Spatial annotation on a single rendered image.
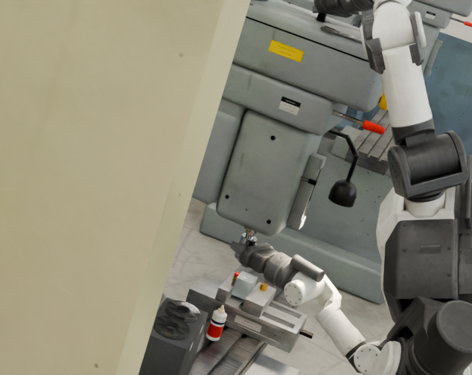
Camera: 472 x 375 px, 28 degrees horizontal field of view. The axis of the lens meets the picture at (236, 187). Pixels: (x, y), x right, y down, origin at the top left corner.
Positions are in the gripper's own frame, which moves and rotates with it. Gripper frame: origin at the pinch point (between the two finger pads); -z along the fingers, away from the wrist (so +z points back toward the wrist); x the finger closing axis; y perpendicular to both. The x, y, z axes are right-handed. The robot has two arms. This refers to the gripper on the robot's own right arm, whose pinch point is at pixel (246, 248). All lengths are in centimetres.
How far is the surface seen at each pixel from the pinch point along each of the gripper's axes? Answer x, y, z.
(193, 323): 30.2, 10.8, 12.6
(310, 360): -175, 121, -61
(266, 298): -15.6, 18.3, 2.3
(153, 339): 45.1, 11.6, 13.4
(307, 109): 8.8, -46.8, 11.0
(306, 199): -2.6, -20.8, 12.2
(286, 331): -14.2, 23.0, 13.1
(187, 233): -215, 120, -191
